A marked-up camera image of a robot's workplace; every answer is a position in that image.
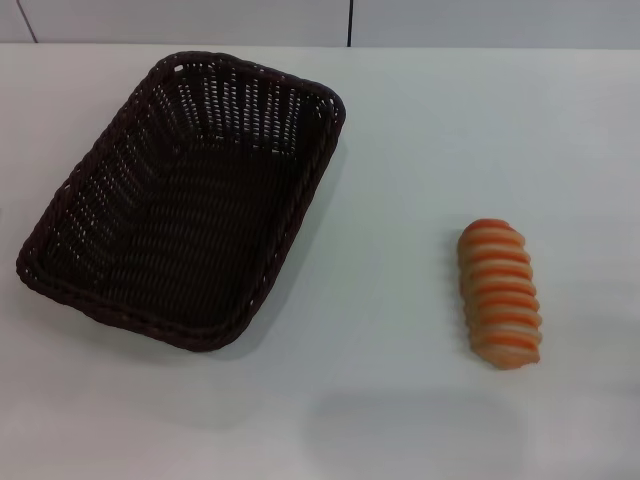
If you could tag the black woven rectangular basket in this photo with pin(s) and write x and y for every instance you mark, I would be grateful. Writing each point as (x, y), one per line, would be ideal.
(180, 240)

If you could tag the orange white striped bread roll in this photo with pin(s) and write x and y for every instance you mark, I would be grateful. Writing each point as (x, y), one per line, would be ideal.
(500, 295)

